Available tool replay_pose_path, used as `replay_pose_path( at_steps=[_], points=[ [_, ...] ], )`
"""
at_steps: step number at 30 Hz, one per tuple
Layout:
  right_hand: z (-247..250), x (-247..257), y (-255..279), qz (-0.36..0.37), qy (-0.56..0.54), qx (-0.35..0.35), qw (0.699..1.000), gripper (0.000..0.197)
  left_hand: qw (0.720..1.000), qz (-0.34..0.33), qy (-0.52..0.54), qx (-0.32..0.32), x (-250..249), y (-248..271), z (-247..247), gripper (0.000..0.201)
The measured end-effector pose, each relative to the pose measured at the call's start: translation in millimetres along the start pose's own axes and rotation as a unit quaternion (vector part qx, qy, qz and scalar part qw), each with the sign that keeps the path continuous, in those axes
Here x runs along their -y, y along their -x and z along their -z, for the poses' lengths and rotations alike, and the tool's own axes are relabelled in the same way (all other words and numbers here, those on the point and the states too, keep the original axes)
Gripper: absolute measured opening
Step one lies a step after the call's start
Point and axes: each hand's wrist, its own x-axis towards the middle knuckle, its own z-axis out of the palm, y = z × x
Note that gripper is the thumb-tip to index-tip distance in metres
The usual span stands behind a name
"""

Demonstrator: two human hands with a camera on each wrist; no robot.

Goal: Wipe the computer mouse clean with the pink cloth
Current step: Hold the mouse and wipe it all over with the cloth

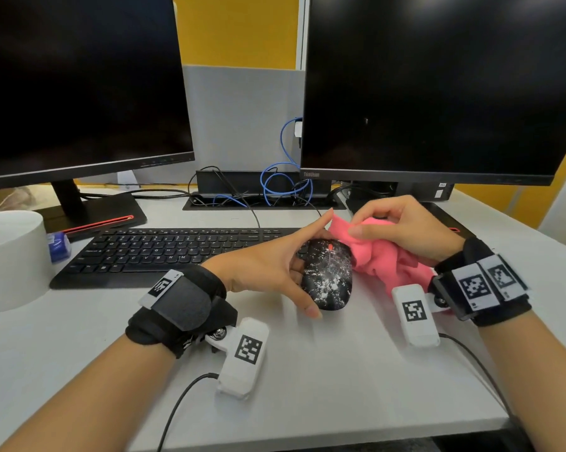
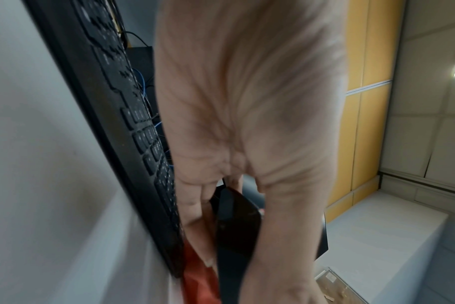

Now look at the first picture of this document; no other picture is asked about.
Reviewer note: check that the person's left forearm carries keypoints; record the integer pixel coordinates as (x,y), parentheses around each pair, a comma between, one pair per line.
(85,404)

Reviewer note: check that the person's right hand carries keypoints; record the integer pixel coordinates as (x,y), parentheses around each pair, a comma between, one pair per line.
(419,230)

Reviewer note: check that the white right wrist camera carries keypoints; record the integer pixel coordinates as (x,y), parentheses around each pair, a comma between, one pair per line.
(415,315)

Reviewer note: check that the white cabinet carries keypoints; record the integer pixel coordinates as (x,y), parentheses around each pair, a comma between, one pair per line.
(565,216)

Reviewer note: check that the person's right forearm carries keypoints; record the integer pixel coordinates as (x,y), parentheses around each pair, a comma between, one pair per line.
(542,371)

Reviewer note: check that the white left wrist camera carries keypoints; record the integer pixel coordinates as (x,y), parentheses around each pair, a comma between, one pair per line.
(245,357)

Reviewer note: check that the black keyboard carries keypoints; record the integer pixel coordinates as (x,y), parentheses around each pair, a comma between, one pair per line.
(146,256)

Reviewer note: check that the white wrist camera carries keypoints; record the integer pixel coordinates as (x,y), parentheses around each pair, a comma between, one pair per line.
(415,315)
(245,357)

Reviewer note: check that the grey partition panel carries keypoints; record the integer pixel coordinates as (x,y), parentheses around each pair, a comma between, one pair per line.
(240,117)

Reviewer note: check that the black computer monitor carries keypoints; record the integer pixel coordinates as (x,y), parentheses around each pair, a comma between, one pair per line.
(429,89)
(75,89)

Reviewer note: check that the white round container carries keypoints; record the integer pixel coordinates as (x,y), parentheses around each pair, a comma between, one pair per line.
(9,268)

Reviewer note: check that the pink cloth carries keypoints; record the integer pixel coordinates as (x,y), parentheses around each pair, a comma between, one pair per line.
(382,263)

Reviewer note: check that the black white-speckled mouse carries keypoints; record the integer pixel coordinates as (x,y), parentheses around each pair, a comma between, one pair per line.
(330,277)

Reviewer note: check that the person's left hand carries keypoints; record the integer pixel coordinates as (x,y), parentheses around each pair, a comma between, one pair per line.
(259,268)

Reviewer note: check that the small blue object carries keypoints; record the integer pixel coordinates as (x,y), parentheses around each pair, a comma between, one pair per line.
(59,248)

